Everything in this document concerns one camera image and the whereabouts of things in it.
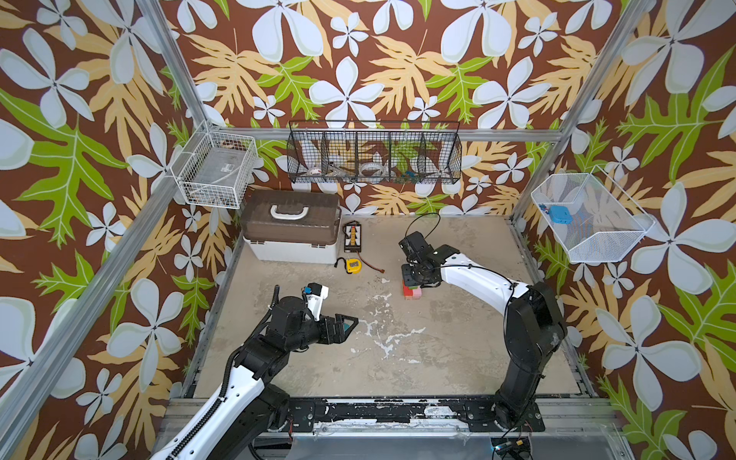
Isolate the black orange battery charger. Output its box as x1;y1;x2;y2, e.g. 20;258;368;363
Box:
342;220;362;254

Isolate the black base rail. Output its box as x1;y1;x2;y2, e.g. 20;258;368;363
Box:
275;395;547;433

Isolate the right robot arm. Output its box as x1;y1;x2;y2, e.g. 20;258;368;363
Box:
399;232;567;430

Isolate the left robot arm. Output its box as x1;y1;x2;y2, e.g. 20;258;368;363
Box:
151;283;360;459

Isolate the black wire basket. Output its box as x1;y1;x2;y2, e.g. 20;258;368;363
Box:
285;120;463;185

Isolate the blue object in basket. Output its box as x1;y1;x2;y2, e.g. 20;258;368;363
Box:
547;205;573;225

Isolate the white wire basket left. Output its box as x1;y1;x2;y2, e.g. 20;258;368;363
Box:
172;128;259;210

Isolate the yellow tape measure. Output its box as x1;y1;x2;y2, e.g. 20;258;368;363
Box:
333;257;362;274

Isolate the white mesh basket right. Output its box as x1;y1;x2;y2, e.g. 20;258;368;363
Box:
531;172;655;265

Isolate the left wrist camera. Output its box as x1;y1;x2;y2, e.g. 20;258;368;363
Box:
303;283;329;321

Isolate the brown lid tool box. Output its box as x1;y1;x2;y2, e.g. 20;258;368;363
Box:
241;190;341;265

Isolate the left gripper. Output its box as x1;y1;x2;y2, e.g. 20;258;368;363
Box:
286;311;358;354

